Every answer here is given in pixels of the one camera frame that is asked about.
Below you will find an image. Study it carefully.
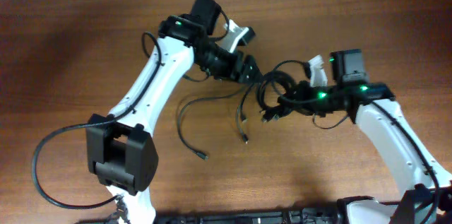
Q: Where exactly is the black usb cable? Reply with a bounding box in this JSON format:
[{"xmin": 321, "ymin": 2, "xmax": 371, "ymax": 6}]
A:
[{"xmin": 176, "ymin": 84, "xmax": 251, "ymax": 161}]

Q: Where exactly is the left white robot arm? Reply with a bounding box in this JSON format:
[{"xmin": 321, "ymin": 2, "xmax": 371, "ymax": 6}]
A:
[{"xmin": 85, "ymin": 0, "xmax": 260, "ymax": 223}]

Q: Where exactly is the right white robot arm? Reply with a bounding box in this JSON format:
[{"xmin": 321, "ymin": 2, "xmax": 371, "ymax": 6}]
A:
[{"xmin": 278, "ymin": 49, "xmax": 451, "ymax": 223}]

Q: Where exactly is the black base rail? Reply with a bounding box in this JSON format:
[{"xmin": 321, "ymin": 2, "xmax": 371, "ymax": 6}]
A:
[{"xmin": 76, "ymin": 209, "xmax": 347, "ymax": 224}]

